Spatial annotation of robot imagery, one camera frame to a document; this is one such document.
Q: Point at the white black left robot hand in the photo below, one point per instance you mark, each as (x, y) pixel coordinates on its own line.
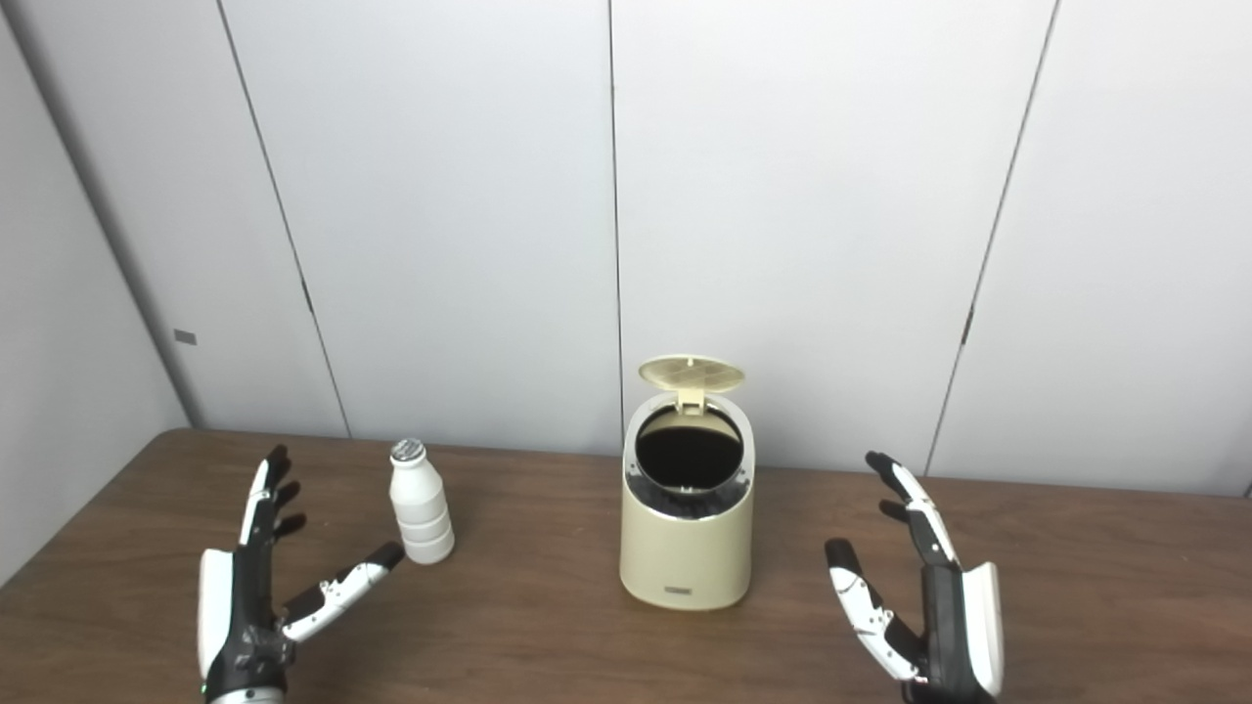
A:
(240, 626)

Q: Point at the small white plastic bottle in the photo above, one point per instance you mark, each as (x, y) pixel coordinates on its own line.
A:
(421, 513)

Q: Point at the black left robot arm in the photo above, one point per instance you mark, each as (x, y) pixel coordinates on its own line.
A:
(245, 699)

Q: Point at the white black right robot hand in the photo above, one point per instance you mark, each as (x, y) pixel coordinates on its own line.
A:
(954, 636)

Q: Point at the cream-colored round bin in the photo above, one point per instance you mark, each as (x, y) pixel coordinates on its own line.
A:
(685, 557)

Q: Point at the cream round bin lid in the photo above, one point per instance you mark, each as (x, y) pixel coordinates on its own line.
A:
(691, 373)

